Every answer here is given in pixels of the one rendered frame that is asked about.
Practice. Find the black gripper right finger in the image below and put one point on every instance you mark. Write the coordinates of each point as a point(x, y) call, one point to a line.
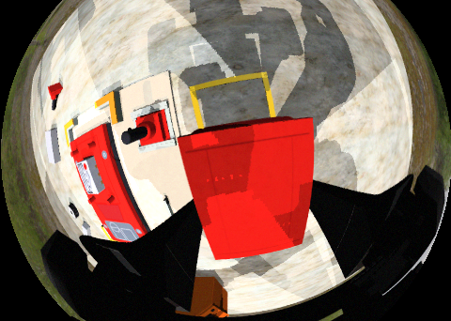
point(351, 220)

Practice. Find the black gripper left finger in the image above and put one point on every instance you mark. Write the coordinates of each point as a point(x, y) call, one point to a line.
point(164, 259)

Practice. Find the small black tyre with white wheel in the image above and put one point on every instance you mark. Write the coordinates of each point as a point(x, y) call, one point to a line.
point(73, 211)

